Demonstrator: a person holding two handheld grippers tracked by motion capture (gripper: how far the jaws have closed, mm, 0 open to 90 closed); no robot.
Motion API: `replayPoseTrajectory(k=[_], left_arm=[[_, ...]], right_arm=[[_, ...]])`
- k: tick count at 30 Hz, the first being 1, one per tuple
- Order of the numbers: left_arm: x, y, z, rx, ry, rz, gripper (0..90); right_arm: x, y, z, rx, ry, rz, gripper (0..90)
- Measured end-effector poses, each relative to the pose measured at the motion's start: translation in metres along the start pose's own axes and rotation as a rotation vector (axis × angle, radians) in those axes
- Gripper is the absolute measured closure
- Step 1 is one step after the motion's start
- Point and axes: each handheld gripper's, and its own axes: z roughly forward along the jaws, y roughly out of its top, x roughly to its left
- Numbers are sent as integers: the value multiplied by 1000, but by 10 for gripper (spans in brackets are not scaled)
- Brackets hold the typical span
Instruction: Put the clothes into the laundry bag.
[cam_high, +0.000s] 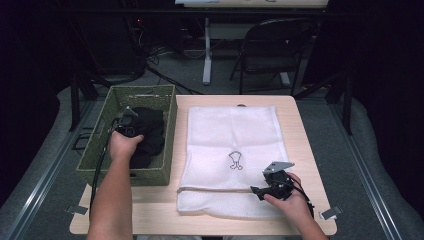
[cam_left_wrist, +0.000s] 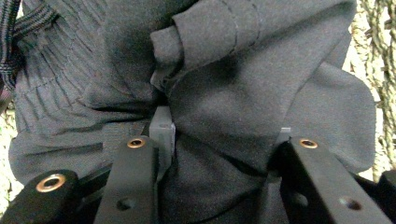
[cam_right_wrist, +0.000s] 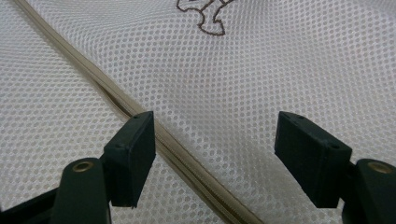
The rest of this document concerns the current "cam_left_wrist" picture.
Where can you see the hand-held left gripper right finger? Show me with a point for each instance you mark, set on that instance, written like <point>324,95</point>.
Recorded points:
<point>323,186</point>

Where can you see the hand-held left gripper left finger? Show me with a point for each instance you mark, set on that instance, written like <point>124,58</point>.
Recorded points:
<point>130,180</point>

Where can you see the black garment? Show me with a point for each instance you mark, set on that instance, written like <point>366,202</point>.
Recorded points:
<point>236,93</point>

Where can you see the green woven basket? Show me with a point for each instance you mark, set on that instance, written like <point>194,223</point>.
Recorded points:
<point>386,46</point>

